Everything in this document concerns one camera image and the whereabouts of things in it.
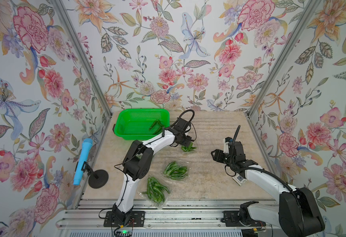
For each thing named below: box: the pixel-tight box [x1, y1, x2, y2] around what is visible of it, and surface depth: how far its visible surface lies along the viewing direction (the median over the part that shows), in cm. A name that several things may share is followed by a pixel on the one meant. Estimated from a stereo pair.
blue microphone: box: [72, 137, 94, 186], surface depth 72 cm
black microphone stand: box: [81, 160, 109, 190], surface depth 87 cm
